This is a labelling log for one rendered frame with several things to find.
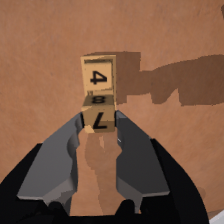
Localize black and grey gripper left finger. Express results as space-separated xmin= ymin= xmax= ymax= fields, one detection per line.
xmin=0 ymin=111 xmax=85 ymax=224

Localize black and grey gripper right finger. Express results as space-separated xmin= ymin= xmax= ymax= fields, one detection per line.
xmin=114 ymin=110 xmax=210 ymax=224

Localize tan cube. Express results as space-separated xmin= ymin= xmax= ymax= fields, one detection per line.
xmin=82 ymin=94 xmax=115 ymax=133
xmin=83 ymin=60 xmax=113 ymax=91

